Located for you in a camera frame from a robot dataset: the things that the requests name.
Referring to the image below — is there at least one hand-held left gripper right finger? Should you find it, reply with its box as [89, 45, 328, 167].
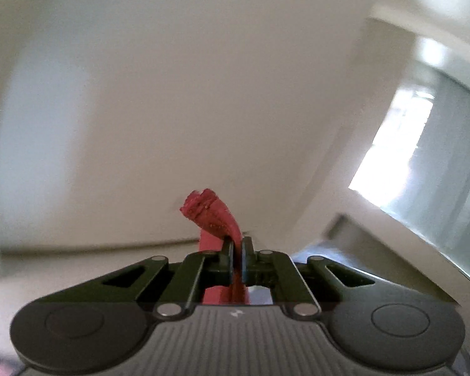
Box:
[243, 237, 412, 318]

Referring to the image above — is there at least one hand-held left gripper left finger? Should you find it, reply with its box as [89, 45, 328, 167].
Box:
[63, 238, 235, 317]

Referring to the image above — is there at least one red small garment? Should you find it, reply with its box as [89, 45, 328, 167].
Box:
[178, 189, 255, 306]

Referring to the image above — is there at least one beige window bench cabinet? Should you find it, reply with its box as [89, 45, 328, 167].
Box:
[298, 212, 461, 306]

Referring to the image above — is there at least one bright window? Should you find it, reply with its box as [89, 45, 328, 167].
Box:
[348, 35, 443, 208]

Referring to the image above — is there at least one pale green curtain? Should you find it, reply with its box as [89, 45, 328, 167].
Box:
[380, 63, 470, 279]

